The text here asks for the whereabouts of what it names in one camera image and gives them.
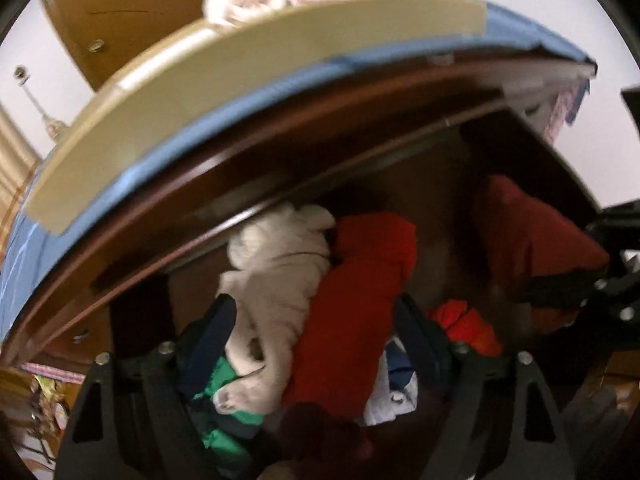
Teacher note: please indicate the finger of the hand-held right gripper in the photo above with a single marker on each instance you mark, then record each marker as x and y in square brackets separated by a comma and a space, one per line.
[560, 290]

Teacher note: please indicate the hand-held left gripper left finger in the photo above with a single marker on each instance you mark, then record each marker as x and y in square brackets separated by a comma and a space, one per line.
[210, 340]

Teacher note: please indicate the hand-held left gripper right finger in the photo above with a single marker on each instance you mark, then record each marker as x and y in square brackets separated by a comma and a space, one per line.
[420, 340]

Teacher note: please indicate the green and black underwear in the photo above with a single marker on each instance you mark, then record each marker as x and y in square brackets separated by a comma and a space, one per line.
[222, 375]

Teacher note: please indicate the red knit patch underwear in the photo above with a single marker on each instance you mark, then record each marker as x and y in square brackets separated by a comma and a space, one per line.
[465, 325]

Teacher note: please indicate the dark red underwear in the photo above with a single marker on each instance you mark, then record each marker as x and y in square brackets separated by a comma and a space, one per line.
[525, 230]
[320, 430]

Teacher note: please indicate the white and blue underwear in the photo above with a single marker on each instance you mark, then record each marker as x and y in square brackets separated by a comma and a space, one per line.
[385, 405]

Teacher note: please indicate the bright red underwear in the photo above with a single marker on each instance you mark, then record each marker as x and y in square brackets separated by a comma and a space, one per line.
[350, 310]

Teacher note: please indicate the beige underwear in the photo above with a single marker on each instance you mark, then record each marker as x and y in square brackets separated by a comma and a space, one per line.
[280, 285]

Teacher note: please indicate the shallow cardboard tray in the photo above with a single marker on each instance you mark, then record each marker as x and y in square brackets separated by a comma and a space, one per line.
[200, 85]

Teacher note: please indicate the dark wooden dresser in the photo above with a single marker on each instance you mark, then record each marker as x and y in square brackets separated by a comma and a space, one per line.
[350, 110]

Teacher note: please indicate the blue plaid tablecloth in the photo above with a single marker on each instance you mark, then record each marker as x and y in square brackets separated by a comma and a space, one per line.
[530, 30]

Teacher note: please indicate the beige patterned curtain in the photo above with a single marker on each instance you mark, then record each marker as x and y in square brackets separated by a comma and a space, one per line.
[15, 170]

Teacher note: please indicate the curtain tieback tassel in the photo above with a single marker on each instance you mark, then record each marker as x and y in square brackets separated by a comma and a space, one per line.
[52, 127]

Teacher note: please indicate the brass door knob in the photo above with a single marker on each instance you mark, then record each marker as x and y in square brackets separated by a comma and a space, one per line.
[97, 46]

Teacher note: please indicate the brown wooden door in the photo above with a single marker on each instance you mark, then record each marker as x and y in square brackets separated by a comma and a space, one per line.
[140, 20]

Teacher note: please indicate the brass wall hook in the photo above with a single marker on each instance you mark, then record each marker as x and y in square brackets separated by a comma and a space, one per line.
[20, 74]

